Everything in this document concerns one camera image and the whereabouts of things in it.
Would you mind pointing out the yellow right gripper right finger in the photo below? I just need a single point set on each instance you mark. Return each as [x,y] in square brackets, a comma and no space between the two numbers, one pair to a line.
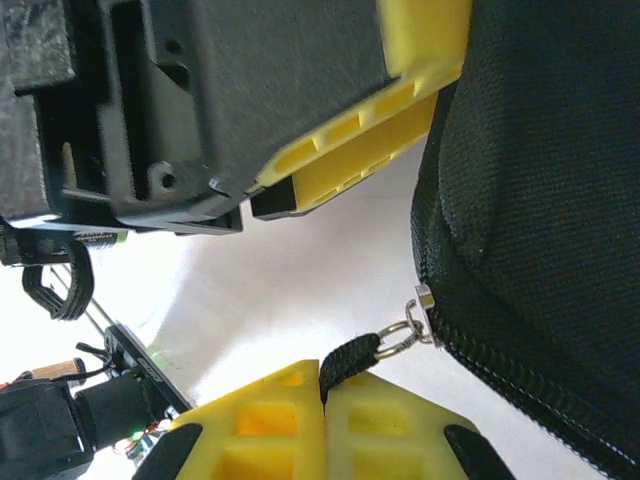
[390,430]

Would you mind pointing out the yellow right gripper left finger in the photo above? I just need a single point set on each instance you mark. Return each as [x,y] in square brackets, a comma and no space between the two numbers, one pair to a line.
[260,430]

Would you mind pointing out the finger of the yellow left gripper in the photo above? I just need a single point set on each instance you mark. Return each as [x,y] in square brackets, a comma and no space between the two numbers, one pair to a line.
[425,35]
[360,150]

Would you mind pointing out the black student bag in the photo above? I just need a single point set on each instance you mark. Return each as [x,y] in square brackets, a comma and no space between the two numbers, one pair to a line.
[550,150]

